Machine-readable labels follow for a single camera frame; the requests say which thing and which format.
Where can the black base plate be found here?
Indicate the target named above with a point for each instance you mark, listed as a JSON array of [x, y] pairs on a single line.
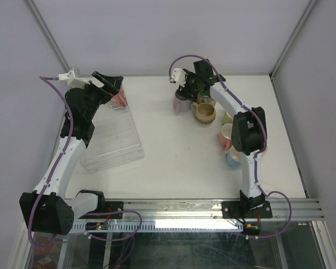
[[235, 210], [109, 206]]

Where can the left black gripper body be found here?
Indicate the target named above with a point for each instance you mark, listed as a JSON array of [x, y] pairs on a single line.
[[96, 96]]

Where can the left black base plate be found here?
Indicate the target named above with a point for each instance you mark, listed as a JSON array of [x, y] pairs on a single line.
[[109, 206]]

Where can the aluminium mounting rail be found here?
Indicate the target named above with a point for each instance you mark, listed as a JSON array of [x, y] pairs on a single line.
[[297, 209]]

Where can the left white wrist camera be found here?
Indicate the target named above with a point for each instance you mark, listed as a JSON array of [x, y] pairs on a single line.
[[72, 78]]

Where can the lavender mug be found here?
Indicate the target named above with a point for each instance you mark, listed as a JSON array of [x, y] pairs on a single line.
[[181, 104]]

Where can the green-inside patterned mug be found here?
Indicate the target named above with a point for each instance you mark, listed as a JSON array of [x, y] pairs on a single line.
[[201, 98]]

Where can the pale yellow mug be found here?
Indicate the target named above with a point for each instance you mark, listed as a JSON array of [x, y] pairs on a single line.
[[227, 119]]

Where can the pink patterned mug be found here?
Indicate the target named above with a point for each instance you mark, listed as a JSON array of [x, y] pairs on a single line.
[[119, 100]]

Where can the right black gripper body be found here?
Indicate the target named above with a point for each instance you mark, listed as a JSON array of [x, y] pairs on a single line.
[[191, 86]]

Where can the pink mug white inside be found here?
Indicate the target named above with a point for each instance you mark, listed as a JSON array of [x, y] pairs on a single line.
[[225, 139]]

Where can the black connector box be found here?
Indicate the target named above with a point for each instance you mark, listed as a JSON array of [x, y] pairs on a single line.
[[251, 229]]

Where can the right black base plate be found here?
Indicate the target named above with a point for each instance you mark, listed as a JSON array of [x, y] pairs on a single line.
[[235, 210]]

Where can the beige stoneware mug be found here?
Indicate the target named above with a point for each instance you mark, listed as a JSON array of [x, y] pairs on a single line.
[[204, 113]]

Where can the small electronics board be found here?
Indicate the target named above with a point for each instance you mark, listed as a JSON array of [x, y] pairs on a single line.
[[96, 226]]

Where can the clear acrylic dish rack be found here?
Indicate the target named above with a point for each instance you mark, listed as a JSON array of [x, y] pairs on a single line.
[[115, 140]]

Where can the light pink mug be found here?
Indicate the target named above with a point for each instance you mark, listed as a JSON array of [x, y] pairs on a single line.
[[265, 151]]

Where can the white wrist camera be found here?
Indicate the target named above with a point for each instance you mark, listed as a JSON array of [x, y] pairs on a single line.
[[178, 76], [72, 78]]

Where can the white slotted cable duct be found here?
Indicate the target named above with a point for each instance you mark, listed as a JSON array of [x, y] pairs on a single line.
[[161, 225]]

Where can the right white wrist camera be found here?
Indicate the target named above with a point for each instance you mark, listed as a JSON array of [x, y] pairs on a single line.
[[178, 76]]

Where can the light blue mug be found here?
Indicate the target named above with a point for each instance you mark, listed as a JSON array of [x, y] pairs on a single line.
[[233, 158]]

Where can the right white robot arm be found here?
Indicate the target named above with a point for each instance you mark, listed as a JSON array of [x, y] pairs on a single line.
[[249, 130]]

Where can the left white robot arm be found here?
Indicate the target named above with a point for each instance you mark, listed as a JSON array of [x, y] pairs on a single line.
[[45, 209]]

